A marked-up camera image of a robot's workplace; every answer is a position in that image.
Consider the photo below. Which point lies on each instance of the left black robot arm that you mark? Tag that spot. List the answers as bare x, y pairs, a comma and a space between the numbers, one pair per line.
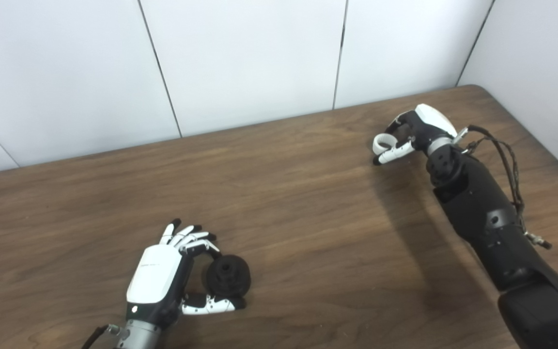
138, 337

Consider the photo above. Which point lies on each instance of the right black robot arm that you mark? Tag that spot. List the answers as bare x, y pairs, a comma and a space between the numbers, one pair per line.
487, 218

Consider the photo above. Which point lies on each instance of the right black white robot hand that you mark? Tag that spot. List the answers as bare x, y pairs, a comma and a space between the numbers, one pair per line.
431, 121

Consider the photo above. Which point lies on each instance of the round black plastic part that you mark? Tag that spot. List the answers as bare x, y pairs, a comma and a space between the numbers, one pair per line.
230, 276

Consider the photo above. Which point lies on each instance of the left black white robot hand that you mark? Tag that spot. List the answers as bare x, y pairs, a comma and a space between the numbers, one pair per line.
155, 274

